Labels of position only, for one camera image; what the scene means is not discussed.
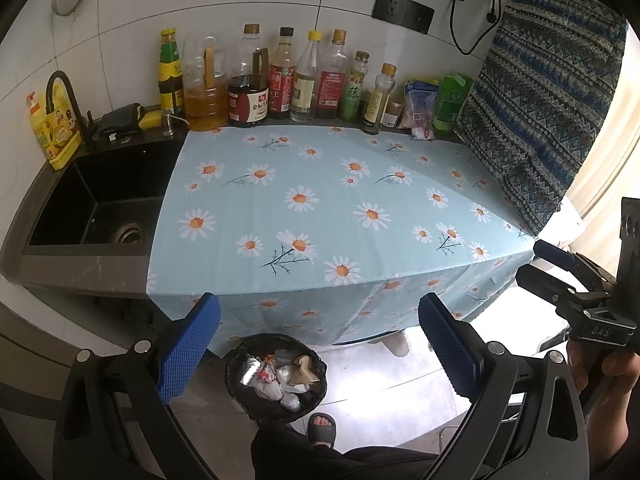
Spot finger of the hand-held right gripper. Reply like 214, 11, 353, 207
532, 240, 614, 289
515, 264, 609, 324

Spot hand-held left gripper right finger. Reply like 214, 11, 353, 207
417, 291, 591, 480

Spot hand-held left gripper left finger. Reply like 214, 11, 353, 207
52, 291, 222, 480

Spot silver foil bag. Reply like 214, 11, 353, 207
235, 355, 264, 389

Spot black bag trash bin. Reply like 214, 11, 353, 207
224, 332, 329, 426

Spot white paper towel wad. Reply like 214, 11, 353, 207
250, 377, 284, 401

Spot brown paper bag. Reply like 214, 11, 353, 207
290, 355, 321, 386

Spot person's right forearm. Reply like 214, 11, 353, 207
590, 440, 638, 480

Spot person's right hand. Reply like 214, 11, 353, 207
567, 342, 640, 462

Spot sink drain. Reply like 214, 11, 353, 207
114, 222, 146, 246

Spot person's foot in black sandal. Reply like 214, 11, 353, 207
306, 412, 339, 449

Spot person's black trousers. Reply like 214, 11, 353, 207
250, 422, 452, 480

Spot blue patterned cloth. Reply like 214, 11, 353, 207
452, 0, 629, 239

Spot blue daisy print tablecloth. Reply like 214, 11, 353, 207
145, 125, 539, 359

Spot black sink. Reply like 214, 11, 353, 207
0, 137, 189, 302

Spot green packet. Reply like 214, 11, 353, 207
432, 72, 475, 136

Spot clear plastic seasoning bag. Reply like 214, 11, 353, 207
398, 80, 440, 140

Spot small glass jar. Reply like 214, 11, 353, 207
383, 101, 405, 129

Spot black scrub pad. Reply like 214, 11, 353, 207
92, 103, 143, 142

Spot clear cooking oil jug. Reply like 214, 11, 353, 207
182, 36, 230, 132

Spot yellow dish soap bottle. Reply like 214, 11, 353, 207
27, 82, 83, 171

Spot small dark liquid bottle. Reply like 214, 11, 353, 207
361, 63, 398, 135

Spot large dark soy sauce jug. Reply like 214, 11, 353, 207
227, 23, 271, 128

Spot black faucet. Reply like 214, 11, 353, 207
45, 71, 99, 151

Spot green label sauce bottle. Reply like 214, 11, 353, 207
157, 28, 185, 116

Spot green label gold cap bottle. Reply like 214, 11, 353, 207
339, 51, 371, 122

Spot red label black cap bottle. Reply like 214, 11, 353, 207
268, 26, 297, 121

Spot clear bottle yellow cap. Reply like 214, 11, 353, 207
290, 30, 321, 123

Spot red label gold cap bottle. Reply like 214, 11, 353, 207
316, 29, 349, 121

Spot black cable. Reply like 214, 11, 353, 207
449, 0, 502, 56

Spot black wall socket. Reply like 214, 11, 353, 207
372, 0, 435, 35

